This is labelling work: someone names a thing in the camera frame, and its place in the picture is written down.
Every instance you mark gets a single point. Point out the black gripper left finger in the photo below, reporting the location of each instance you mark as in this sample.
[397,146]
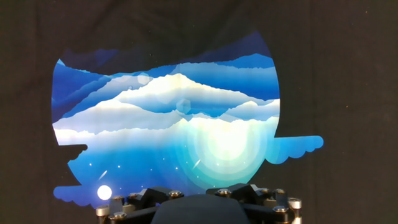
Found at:
[140,205]

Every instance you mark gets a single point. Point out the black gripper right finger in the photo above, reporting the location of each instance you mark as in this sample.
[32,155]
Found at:
[264,205]

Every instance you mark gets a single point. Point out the black cloth with mountain print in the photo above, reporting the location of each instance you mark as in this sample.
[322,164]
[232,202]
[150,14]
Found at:
[199,31]

